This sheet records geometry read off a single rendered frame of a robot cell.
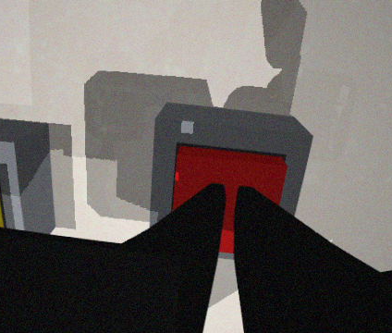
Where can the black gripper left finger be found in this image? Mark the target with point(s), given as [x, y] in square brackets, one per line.
[159, 281]

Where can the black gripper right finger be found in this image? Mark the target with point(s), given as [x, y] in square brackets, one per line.
[292, 280]

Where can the red button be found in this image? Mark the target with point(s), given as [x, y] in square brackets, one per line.
[195, 145]

